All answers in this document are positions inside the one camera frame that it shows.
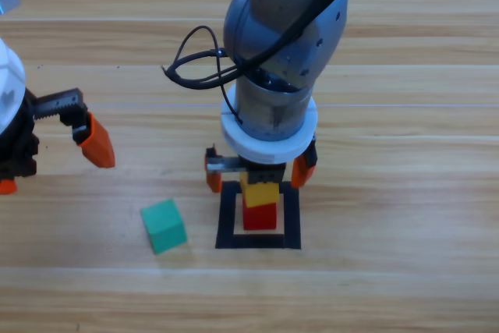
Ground yellow wooden block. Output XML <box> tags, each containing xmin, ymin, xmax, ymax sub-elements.
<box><xmin>239</xmin><ymin>172</ymin><xmax>280</xmax><ymax>208</ymax></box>

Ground black tape square outline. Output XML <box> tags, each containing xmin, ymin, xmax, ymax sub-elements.
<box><xmin>214</xmin><ymin>179</ymin><xmax>303</xmax><ymax>250</ymax></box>

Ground green wooden block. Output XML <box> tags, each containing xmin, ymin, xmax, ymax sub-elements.
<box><xmin>140</xmin><ymin>198</ymin><xmax>188</xmax><ymax>255</ymax></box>

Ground red wooden block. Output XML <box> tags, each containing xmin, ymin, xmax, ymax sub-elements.
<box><xmin>242</xmin><ymin>202</ymin><xmax>278</xmax><ymax>232</ymax></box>

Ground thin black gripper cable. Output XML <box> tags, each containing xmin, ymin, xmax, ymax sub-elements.
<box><xmin>175</xmin><ymin>25</ymin><xmax>243</xmax><ymax>126</ymax></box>

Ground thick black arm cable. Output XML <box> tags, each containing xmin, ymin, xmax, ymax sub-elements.
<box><xmin>160</xmin><ymin>0</ymin><xmax>370</xmax><ymax>90</ymax></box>

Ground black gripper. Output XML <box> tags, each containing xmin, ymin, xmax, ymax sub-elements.
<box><xmin>0</xmin><ymin>87</ymin><xmax>116</xmax><ymax>196</ymax></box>
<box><xmin>205</xmin><ymin>140</ymin><xmax>317</xmax><ymax>193</ymax></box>

